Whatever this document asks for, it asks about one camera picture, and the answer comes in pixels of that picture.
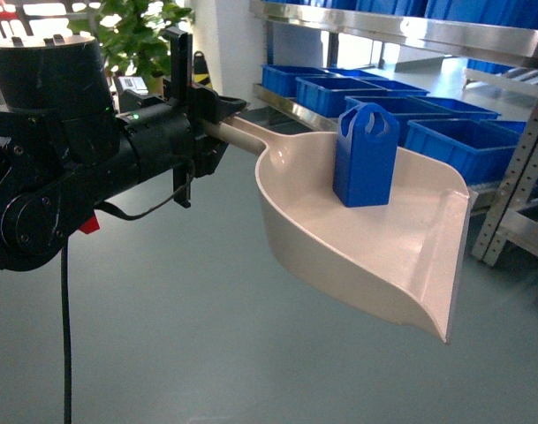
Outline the green potted plant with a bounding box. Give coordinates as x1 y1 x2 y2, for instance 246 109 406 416
68 0 195 93

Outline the yellow black traffic cone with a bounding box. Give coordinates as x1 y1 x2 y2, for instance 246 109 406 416
193 50 213 88

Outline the beige plastic dustpan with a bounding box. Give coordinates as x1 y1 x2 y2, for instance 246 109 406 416
206 117 471 343

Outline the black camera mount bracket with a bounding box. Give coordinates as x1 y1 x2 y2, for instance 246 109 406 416
163 26 193 208

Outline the stainless steel shelf rack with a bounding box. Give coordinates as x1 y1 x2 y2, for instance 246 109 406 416
249 1 538 266

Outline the black cable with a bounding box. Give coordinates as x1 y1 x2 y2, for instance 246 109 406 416
60 158 197 424

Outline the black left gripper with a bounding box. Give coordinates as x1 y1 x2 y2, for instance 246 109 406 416
163 79 247 178

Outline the blue plastic part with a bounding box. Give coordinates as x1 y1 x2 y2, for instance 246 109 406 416
333 102 399 208

